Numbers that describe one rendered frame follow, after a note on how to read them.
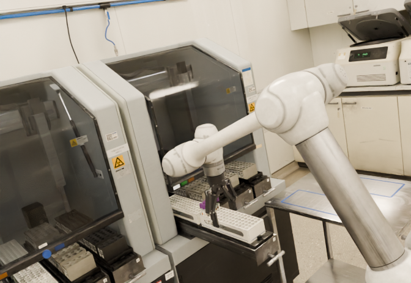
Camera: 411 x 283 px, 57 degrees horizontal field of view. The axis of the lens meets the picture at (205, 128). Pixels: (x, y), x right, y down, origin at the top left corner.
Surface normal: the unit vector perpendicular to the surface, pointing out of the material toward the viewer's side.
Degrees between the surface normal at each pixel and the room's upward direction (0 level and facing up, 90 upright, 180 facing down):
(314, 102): 69
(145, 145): 90
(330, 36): 90
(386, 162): 90
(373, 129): 90
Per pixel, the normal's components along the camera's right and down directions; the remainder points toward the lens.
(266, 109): -0.72, 0.22
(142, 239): 0.65, 0.04
